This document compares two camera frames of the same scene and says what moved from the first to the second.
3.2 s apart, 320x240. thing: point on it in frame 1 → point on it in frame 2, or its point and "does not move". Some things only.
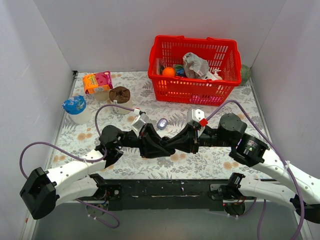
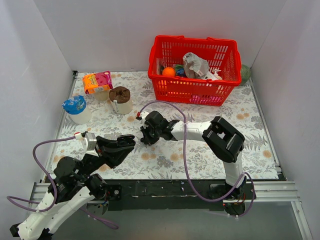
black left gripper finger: x=150 y=151 → x=113 y=156
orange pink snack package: x=98 y=81 does not move
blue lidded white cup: x=78 y=111 does not move
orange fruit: x=168 y=72 does not move
